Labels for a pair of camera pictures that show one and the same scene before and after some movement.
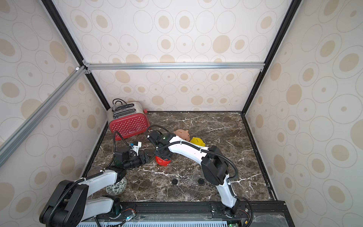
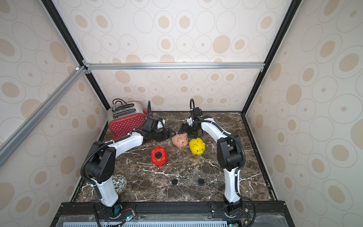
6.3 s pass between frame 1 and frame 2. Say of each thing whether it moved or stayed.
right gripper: moved
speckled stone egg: stayed
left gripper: moved
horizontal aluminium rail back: stayed
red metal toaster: stayed
